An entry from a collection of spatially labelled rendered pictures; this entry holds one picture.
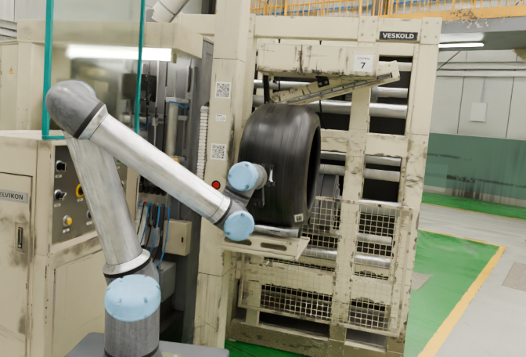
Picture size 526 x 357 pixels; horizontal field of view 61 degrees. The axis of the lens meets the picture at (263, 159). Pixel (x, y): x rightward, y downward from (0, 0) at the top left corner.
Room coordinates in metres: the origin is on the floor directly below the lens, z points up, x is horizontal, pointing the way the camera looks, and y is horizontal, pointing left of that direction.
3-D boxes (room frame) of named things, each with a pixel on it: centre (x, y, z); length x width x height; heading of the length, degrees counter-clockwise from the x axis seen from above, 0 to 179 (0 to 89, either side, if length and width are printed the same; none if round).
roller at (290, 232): (1.98, -0.02, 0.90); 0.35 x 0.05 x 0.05; 76
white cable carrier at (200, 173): (2.15, 0.29, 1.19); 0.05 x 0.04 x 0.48; 166
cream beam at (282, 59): (2.37, -0.25, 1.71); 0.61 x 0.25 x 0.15; 76
